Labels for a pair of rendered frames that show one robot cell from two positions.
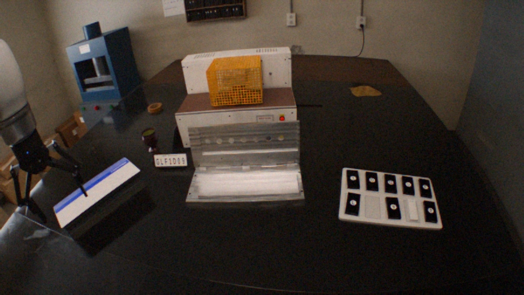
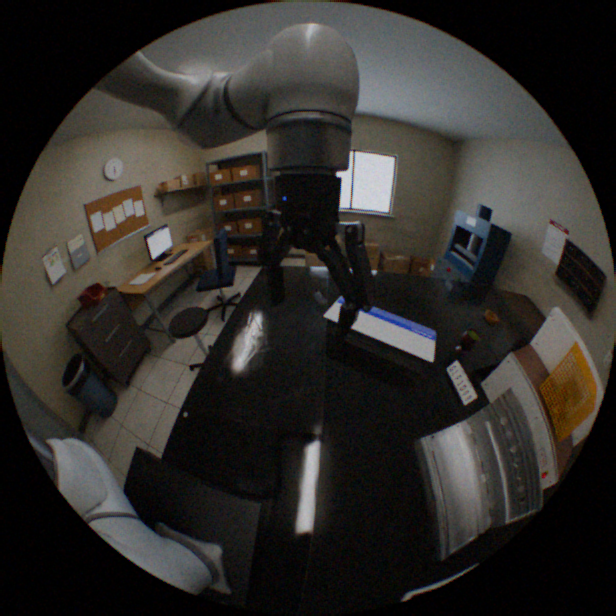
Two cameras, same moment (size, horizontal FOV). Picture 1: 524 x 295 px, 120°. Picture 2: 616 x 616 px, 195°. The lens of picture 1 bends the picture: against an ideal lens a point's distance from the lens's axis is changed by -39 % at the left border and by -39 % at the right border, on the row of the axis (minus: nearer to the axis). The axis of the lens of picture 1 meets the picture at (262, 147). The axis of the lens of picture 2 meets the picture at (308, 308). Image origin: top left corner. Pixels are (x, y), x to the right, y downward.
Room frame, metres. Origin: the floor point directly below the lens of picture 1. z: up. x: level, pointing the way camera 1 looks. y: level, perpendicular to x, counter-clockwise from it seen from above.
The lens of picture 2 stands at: (0.30, 0.28, 1.43)
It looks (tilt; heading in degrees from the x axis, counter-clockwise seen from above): 39 degrees down; 84
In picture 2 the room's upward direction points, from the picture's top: straight up
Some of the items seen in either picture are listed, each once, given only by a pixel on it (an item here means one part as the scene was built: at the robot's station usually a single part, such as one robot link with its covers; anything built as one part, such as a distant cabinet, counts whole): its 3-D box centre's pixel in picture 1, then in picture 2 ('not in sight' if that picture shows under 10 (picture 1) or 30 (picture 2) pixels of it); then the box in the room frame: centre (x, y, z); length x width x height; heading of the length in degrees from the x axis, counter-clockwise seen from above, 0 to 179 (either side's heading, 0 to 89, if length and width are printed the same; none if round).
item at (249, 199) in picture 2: not in sight; (248, 198); (-0.39, 3.59, 1.25); 0.42 x 0.17 x 0.28; 170
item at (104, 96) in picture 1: (109, 87); (468, 265); (2.51, 1.73, 0.79); 0.70 x 0.63 x 1.58; 79
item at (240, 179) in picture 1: (245, 182); (464, 491); (0.71, 0.08, 0.92); 0.44 x 0.21 x 0.04; 87
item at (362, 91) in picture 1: (364, 90); not in sight; (1.53, -0.75, 0.91); 0.22 x 0.18 x 0.02; 97
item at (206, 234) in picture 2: not in sight; (209, 248); (-1.28, 3.56, 0.42); 0.86 x 0.33 x 0.83; 79
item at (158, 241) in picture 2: not in sight; (160, 240); (-1.46, 2.44, 1.00); 0.51 x 0.02 x 0.31; 91
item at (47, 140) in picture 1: (47, 153); (394, 262); (2.23, 3.05, 0.16); 0.50 x 0.38 x 0.32; 179
